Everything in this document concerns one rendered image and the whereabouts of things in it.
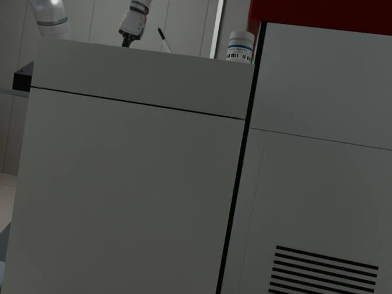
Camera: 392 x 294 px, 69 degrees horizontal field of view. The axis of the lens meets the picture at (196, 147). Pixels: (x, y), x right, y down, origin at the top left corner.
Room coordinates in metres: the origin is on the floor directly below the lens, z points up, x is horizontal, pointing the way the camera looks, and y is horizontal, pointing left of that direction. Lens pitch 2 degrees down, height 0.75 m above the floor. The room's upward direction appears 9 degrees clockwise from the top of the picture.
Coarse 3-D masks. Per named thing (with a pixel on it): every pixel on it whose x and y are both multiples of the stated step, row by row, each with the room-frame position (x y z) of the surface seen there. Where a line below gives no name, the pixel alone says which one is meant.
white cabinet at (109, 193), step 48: (48, 96) 0.83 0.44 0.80; (48, 144) 0.82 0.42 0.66; (96, 144) 0.80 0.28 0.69; (144, 144) 0.78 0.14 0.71; (192, 144) 0.77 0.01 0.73; (240, 144) 0.75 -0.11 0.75; (48, 192) 0.82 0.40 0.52; (96, 192) 0.80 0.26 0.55; (144, 192) 0.78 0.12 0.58; (192, 192) 0.76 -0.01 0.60; (48, 240) 0.82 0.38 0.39; (96, 240) 0.80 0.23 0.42; (144, 240) 0.78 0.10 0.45; (192, 240) 0.76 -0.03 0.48; (48, 288) 0.81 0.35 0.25; (96, 288) 0.79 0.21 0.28; (144, 288) 0.78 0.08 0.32; (192, 288) 0.76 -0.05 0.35
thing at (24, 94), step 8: (24, 96) 1.16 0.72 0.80; (8, 224) 1.34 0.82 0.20; (8, 232) 1.34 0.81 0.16; (0, 240) 1.34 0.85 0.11; (0, 248) 1.34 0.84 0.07; (0, 256) 1.34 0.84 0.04; (0, 264) 1.31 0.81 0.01; (0, 272) 1.24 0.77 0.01; (0, 280) 1.19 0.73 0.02; (0, 288) 1.12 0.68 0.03
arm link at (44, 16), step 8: (32, 0) 1.12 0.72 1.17; (40, 0) 1.12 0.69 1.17; (48, 0) 1.13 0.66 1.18; (56, 0) 1.14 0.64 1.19; (32, 8) 1.12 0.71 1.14; (40, 8) 1.11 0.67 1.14; (48, 8) 1.11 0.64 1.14; (56, 8) 1.13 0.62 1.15; (64, 8) 1.17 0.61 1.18; (40, 16) 1.12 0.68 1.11; (48, 16) 1.12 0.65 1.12; (56, 16) 1.13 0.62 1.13; (64, 16) 1.16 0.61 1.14; (40, 24) 1.14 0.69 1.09; (48, 24) 1.14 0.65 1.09
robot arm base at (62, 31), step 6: (60, 24) 1.16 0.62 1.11; (66, 24) 1.18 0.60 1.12; (42, 30) 1.16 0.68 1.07; (48, 30) 1.15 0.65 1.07; (54, 30) 1.16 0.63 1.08; (60, 30) 1.17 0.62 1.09; (66, 30) 1.19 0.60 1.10; (42, 36) 1.19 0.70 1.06; (48, 36) 1.17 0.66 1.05; (54, 36) 1.17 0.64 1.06; (60, 36) 1.18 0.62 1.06; (66, 36) 1.20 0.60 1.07; (72, 36) 1.23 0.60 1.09
